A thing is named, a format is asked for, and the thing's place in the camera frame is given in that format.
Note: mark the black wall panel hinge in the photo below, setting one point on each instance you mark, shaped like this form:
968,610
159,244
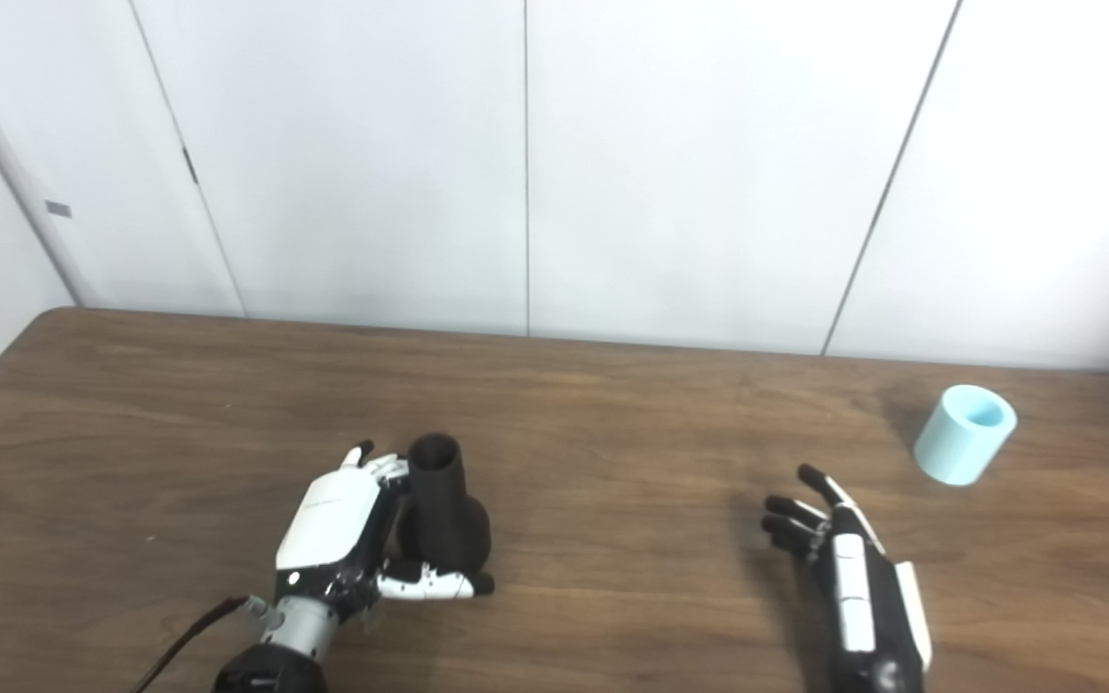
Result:
190,166

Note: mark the black flared nozzle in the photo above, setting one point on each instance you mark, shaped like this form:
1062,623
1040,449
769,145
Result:
444,515

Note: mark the light blue cylinder cup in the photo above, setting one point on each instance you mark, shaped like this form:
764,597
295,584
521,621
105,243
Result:
961,438

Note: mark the small gray wall plate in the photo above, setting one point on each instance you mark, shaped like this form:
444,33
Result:
59,209

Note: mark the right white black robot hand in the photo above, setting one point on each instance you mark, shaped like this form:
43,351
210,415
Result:
872,606

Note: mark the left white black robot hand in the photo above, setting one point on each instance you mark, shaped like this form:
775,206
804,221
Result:
328,520

